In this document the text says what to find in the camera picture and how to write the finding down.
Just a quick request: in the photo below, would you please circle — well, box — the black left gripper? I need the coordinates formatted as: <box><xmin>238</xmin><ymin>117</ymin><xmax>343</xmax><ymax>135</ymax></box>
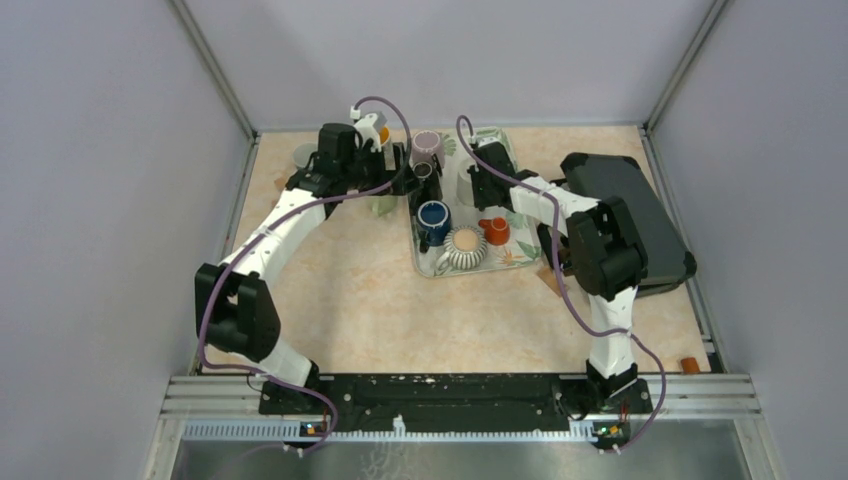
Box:
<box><xmin>341</xmin><ymin>141</ymin><xmax>422</xmax><ymax>196</ymax></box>

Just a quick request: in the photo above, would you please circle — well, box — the small orange cup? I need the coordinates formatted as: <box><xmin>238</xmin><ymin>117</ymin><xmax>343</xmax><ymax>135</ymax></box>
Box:
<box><xmin>478</xmin><ymin>217</ymin><xmax>511</xmax><ymax>246</ymax></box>

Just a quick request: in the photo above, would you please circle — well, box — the grey striped mug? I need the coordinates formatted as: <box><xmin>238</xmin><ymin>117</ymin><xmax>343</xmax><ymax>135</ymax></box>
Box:
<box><xmin>434</xmin><ymin>225</ymin><xmax>488</xmax><ymax>275</ymax></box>

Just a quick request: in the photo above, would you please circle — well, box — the white ribbed mug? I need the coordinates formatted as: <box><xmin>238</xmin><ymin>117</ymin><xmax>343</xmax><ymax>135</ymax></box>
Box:
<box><xmin>456</xmin><ymin>164</ymin><xmax>475</xmax><ymax>207</ymax></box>

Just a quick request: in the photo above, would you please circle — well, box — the light blue dotted mug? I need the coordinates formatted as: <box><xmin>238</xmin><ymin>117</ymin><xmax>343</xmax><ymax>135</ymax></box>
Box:
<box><xmin>292</xmin><ymin>143</ymin><xmax>317</xmax><ymax>169</ymax></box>

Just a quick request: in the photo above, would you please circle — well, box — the light green mug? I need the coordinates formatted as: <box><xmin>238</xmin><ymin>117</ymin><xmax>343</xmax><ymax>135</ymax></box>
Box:
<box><xmin>370</xmin><ymin>196</ymin><xmax>398</xmax><ymax>217</ymax></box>

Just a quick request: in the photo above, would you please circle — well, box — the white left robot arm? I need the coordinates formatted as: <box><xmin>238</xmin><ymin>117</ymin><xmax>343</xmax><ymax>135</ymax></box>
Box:
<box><xmin>195</xmin><ymin>119</ymin><xmax>411</xmax><ymax>414</ymax></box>

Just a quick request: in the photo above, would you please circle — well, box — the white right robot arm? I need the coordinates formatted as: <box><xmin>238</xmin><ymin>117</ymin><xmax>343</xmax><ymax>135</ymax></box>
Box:
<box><xmin>463</xmin><ymin>141</ymin><xmax>648</xmax><ymax>412</ymax></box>

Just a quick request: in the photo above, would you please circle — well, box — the navy blue mug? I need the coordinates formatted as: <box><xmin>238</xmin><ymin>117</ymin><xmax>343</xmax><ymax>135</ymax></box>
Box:
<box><xmin>416</xmin><ymin>200</ymin><xmax>452</xmax><ymax>254</ymax></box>

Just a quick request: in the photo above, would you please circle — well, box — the black octagonal mug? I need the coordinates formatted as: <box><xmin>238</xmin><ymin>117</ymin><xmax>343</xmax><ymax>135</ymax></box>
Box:
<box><xmin>410</xmin><ymin>161</ymin><xmax>442</xmax><ymax>209</ymax></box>

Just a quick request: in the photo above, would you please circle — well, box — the lilac mug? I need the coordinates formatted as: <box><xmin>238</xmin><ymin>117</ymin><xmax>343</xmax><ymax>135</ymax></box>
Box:
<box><xmin>410</xmin><ymin>130</ymin><xmax>445</xmax><ymax>167</ymax></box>

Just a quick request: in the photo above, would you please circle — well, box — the floral white serving tray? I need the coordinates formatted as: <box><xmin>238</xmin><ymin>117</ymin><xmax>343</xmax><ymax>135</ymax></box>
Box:
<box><xmin>407</xmin><ymin>132</ymin><xmax>543</xmax><ymax>278</ymax></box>

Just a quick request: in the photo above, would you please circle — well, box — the light wooden block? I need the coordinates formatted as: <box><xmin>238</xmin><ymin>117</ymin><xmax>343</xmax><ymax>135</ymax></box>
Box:
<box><xmin>536</xmin><ymin>266</ymin><xmax>562</xmax><ymax>297</ymax></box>

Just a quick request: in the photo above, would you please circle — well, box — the black poker chip case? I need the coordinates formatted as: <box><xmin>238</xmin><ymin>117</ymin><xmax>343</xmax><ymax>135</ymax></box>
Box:
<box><xmin>560</xmin><ymin>152</ymin><xmax>697</xmax><ymax>297</ymax></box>

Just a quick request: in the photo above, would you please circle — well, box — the small orange cylinder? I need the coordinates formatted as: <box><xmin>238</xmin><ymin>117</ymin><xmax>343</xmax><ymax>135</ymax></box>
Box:
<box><xmin>680</xmin><ymin>357</ymin><xmax>701</xmax><ymax>375</ymax></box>

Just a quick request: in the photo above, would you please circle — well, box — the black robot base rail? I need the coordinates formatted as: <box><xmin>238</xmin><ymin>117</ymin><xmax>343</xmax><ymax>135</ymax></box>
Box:
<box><xmin>258</xmin><ymin>373</ymin><xmax>654</xmax><ymax>433</ymax></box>

